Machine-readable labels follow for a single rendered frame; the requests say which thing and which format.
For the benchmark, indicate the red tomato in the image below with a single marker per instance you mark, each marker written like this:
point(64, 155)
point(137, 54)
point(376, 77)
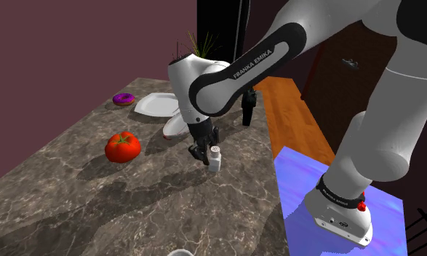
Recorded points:
point(122, 148)

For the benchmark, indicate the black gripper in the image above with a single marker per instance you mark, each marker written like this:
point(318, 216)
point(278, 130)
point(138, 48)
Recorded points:
point(200, 129)

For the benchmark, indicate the black tall cabinet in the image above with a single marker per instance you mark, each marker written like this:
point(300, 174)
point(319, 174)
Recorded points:
point(216, 28)

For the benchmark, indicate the white salt shaker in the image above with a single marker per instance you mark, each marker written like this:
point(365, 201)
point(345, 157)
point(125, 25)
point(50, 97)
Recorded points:
point(214, 161)

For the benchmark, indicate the grey cup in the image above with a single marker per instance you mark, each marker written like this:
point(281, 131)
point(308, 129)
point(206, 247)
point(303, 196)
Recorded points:
point(180, 253)

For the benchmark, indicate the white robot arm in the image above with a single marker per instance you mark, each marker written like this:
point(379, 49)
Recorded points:
point(394, 117)

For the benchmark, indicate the white angular plate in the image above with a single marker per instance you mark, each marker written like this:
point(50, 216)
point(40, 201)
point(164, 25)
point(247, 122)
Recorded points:
point(156, 104)

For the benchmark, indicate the white bowl with red rim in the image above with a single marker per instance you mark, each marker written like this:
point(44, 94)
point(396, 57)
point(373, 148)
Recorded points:
point(175, 128)

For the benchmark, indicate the black pepper mill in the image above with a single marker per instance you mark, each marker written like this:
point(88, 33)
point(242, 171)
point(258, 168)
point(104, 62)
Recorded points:
point(248, 110)

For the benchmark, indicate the black thin-bar frame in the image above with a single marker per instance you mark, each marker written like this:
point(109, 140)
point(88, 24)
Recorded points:
point(423, 223)

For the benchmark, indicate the dark brown door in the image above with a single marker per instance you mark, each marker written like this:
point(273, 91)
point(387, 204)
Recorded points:
point(340, 99)

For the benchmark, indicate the purple frosted donut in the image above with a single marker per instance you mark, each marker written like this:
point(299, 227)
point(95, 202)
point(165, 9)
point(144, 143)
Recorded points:
point(123, 99)

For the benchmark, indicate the green grass plant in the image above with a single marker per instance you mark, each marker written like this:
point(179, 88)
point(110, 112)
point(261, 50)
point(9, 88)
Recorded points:
point(203, 48)

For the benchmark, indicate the blue purple robot stand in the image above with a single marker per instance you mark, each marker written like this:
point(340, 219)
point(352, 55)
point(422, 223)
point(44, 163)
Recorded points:
point(298, 177)

